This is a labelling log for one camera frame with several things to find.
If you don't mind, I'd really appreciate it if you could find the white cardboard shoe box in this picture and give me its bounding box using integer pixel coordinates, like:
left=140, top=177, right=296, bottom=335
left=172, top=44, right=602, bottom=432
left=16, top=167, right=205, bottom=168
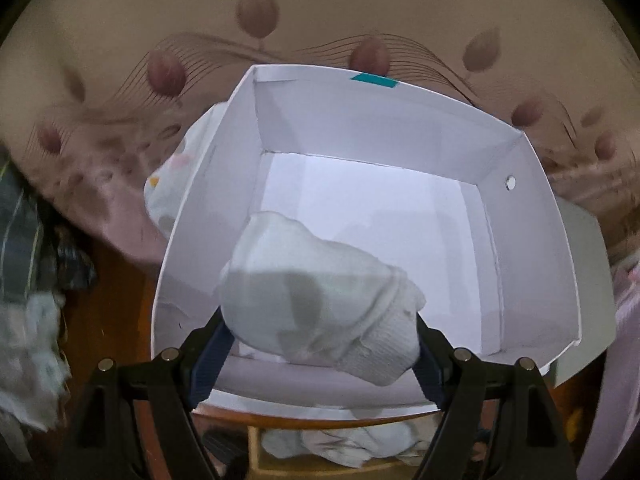
left=150, top=64, right=585, bottom=420

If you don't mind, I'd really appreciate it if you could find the plaid cloth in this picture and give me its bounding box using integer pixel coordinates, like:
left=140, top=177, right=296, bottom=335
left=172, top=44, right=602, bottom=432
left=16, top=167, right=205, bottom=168
left=0, top=152, right=96, bottom=306

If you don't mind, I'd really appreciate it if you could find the white plastic bag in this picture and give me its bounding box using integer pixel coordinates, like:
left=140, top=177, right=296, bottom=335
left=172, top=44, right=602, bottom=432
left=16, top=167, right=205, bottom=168
left=0, top=290, right=71, bottom=461

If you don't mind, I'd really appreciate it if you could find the white ribbed knit garment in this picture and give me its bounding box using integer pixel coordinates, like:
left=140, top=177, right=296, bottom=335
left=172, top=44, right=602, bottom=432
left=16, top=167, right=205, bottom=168
left=220, top=211, right=427, bottom=387

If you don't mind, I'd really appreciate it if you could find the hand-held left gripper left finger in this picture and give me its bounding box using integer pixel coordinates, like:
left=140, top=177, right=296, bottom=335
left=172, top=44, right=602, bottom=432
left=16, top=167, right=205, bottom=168
left=65, top=307, right=236, bottom=480

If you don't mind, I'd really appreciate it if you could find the white dotted cloth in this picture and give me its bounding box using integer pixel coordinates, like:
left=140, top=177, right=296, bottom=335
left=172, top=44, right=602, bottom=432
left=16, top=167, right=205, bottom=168
left=144, top=105, right=226, bottom=243

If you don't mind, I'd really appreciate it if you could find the pale pink cloth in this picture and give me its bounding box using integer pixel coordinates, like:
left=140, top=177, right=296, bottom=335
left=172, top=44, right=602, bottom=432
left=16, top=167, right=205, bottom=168
left=582, top=255, right=640, bottom=480

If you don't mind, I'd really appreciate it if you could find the brown wooden nightstand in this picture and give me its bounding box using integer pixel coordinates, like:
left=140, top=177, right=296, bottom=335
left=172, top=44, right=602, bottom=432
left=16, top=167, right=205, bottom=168
left=60, top=240, right=608, bottom=480

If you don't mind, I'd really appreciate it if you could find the white cotton underwear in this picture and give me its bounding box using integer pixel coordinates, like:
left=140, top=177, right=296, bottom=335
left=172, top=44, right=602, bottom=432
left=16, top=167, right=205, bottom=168
left=260, top=417, right=443, bottom=471

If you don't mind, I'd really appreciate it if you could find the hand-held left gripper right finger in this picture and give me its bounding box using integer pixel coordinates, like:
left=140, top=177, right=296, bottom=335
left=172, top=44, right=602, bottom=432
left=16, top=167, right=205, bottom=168
left=412, top=312, right=576, bottom=480

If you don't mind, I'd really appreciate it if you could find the floral bed sheet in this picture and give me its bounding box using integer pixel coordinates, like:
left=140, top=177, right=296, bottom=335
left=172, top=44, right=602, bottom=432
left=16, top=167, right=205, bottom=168
left=0, top=0, right=640, bottom=281

